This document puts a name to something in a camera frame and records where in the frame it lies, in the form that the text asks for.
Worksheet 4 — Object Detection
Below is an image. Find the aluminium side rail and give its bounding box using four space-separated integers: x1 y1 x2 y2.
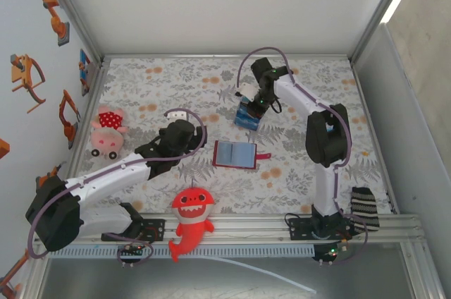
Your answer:
52 61 112 216
350 61 399 215

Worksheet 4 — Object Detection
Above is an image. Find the white slotted cable duct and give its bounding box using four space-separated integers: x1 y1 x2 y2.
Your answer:
47 245 316 259

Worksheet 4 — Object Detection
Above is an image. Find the pink pig plush toy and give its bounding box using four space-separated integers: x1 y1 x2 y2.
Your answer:
89 105 130 161

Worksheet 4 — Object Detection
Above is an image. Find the red card holder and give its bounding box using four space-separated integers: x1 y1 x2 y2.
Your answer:
211 139 273 169

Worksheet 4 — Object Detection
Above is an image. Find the small circuit board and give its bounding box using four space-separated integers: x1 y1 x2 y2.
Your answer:
117 243 146 262

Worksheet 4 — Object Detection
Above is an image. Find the round circuit board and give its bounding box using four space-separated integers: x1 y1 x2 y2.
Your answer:
312 241 349 264

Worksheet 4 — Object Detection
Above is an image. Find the aluminium frame post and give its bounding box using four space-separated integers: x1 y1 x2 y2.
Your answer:
347 0 419 63
37 0 105 63

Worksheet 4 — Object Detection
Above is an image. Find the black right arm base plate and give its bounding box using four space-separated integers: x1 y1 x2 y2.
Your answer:
288 216 318 242

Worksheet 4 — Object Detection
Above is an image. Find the thin aluminium frame rail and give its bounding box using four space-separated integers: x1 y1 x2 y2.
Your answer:
100 53 355 63

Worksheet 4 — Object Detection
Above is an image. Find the red shark plush toy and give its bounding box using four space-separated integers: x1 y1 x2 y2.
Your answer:
168 178 216 263

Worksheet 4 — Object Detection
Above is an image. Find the black white striped pouch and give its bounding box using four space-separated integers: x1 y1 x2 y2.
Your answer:
350 185 381 236

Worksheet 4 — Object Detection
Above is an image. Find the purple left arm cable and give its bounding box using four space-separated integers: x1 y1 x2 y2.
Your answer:
25 107 209 269

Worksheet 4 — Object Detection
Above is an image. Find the blue teal card box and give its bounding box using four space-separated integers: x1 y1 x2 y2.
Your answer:
233 99 262 130

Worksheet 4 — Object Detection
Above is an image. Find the orange gripper claw sticker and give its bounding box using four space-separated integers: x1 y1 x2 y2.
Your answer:
9 54 47 115

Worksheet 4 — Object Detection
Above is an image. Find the wide aluminium frame rail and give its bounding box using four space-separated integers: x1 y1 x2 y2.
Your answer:
34 213 426 245

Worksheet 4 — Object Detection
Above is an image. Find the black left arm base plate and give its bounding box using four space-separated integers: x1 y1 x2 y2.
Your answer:
101 218 166 243

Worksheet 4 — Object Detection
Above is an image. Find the white plastic tube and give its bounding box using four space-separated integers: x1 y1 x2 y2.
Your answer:
206 255 318 295

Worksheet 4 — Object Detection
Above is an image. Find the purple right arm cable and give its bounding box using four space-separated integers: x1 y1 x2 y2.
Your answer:
236 47 369 267

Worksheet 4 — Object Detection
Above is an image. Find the floral table mat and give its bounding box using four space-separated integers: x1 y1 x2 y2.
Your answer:
68 57 394 215

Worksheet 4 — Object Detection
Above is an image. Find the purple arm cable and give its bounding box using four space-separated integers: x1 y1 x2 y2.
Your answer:
236 47 369 267
25 107 209 269

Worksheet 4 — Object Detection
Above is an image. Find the blue orange machine sticker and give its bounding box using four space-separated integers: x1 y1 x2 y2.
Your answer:
78 48 92 97

